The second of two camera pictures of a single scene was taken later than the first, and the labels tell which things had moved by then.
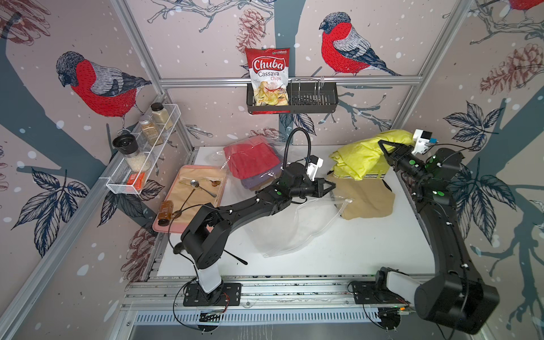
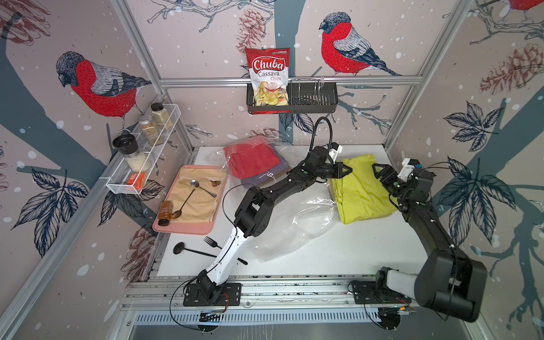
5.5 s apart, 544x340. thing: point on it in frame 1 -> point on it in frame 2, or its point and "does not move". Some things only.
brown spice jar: (151, 132) does not move
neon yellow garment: (367, 159) -> (360, 195)
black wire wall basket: (304, 98) does not move
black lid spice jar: (135, 159) does not move
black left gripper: (318, 185) -> (337, 171)
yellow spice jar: (161, 115) does not move
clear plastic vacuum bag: (254, 162) does not move
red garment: (252, 156) does not move
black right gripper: (400, 154) -> (387, 170)
